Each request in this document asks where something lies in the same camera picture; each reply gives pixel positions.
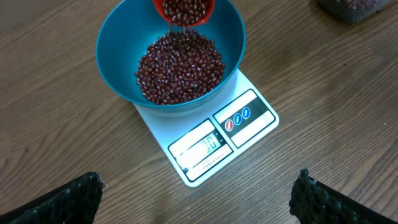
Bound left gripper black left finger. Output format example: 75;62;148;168
1;172;104;224

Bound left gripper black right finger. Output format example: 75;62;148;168
289;169;397;224

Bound red measuring scoop blue handle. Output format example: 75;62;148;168
152;0;215;27

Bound white kitchen scale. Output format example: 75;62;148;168
136;70;279;187

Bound red beans in bowl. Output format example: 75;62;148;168
134;30;226;105

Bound blue bowl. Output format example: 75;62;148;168
96;0;246;113

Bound red beans in scoop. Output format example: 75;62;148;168
160;0;211;26

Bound clear plastic container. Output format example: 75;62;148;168
317;0;394;25

